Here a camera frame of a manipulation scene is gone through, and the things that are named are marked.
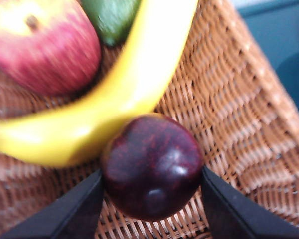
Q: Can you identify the yellow banana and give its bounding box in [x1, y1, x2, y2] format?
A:
[0, 0, 199, 169]

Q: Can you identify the brown wicker basket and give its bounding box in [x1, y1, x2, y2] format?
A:
[0, 0, 299, 239]

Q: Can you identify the red apple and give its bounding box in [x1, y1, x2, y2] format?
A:
[0, 0, 102, 97]

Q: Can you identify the dark purple plum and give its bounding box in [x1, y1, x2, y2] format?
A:
[101, 113, 205, 222]

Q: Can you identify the green avocado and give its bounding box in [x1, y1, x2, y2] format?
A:
[81, 0, 142, 47]

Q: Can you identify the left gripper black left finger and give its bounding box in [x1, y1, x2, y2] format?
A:
[2, 169, 105, 239]

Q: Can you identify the dark rectangular tray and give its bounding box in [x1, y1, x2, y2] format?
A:
[236, 0, 299, 118]

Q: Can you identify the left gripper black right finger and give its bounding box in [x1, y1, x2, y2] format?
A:
[200, 165, 299, 239]

